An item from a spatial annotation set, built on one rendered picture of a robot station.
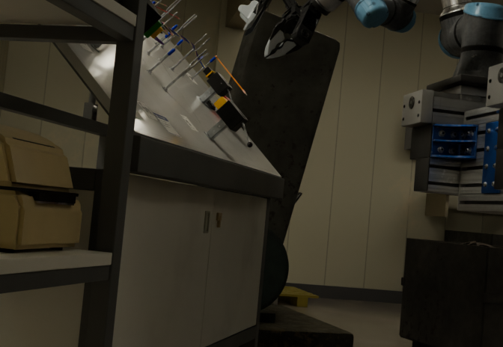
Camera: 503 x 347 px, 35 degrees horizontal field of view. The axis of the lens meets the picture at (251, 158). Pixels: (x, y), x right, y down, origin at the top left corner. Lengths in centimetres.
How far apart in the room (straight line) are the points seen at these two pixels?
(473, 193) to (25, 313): 117
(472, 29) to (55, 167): 137
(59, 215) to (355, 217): 678
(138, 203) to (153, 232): 11
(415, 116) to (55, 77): 570
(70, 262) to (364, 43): 704
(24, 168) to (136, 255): 44
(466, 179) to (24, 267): 136
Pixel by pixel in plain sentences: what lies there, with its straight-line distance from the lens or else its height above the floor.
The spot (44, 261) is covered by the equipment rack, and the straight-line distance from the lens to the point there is 116.
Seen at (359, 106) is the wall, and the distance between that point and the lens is 801.
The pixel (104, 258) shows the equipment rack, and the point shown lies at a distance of 133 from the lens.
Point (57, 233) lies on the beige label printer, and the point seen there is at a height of 69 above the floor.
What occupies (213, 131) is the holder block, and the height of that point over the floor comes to 94.
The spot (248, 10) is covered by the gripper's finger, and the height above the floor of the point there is 132.
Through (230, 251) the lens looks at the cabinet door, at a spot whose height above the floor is 64.
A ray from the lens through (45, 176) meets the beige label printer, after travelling 125.
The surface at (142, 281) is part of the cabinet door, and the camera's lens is 162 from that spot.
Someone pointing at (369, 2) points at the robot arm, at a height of 129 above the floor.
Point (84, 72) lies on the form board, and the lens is 150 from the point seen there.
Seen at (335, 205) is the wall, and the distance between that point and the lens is 788.
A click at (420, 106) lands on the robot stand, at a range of 219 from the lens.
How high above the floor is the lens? 74
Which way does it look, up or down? 4 degrees up
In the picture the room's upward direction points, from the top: 5 degrees clockwise
